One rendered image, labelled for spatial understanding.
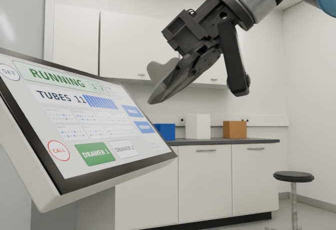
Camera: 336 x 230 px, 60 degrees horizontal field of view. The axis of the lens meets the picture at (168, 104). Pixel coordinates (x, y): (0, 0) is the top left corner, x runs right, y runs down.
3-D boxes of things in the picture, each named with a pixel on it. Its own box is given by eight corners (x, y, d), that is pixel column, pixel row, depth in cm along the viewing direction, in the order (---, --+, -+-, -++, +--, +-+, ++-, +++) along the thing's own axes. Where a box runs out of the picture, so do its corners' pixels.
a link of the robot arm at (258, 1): (276, 14, 48) (277, -8, 40) (254, 33, 49) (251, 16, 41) (245, -15, 50) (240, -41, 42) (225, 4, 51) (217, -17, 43)
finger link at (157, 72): (133, 83, 52) (171, 47, 50) (153, 109, 50) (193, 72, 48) (125, 81, 49) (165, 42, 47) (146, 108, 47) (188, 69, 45)
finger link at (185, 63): (167, 82, 50) (205, 47, 48) (174, 90, 49) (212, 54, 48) (157, 78, 45) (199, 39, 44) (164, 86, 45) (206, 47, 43)
